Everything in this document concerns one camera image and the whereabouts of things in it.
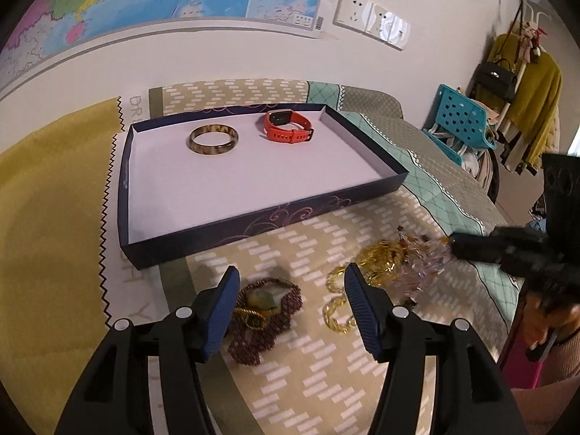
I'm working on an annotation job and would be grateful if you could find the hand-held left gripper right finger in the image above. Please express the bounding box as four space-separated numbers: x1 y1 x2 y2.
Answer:
343 263 529 435

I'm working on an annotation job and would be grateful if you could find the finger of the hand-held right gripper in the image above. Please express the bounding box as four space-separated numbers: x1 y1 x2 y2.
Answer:
448 232 517 266
492 225 550 248

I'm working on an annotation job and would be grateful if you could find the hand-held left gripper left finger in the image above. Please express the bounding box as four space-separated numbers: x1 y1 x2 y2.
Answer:
54 265 241 435

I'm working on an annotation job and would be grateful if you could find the gold chain necklace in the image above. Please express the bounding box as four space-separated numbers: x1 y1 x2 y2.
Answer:
323 265 363 335
358 241 404 286

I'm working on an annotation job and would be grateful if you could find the maroon beaded bracelet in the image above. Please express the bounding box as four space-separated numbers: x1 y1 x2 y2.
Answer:
227 276 303 365

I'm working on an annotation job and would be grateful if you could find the green stone ring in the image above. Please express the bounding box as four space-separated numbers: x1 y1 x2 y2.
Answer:
247 290 277 311

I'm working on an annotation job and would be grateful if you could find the pink crystal bracelet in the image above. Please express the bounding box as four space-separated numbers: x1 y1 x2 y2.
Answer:
385 240 454 304

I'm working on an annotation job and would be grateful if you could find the multicoloured bead string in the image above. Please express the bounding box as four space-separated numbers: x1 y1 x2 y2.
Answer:
396 225 449 248

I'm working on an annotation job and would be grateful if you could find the navy cardboard box tray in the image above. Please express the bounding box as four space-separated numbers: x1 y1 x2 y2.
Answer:
117 103 410 270

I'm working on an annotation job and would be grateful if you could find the person's right forearm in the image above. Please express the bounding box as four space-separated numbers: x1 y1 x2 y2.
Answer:
541 331 580 393

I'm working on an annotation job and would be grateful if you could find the person's right hand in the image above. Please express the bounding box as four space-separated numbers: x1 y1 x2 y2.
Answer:
521 292 580 363

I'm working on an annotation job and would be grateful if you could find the mustard yellow cardigan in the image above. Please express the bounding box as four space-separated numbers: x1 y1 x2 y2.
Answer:
473 34 565 173

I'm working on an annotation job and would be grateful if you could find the pink box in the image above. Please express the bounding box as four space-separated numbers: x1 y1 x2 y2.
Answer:
501 312 544 390

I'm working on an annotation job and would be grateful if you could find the teal perforated plastic chair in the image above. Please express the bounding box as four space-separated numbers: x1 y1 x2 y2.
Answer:
421 84 497 168

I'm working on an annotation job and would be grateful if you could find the black handbag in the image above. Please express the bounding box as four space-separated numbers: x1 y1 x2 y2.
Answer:
473 59 519 103

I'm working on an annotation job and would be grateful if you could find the tortoiseshell bangle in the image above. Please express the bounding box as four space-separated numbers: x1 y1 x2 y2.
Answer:
188 123 239 157

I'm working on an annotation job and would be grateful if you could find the pink fabric ornament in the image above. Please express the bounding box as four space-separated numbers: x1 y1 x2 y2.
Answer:
519 22 544 62

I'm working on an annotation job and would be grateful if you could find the orange wristwatch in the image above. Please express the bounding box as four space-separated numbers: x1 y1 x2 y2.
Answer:
264 109 315 144

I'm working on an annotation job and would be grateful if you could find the white wall socket plate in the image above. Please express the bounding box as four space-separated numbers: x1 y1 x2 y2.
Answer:
365 2 411 50
334 0 376 32

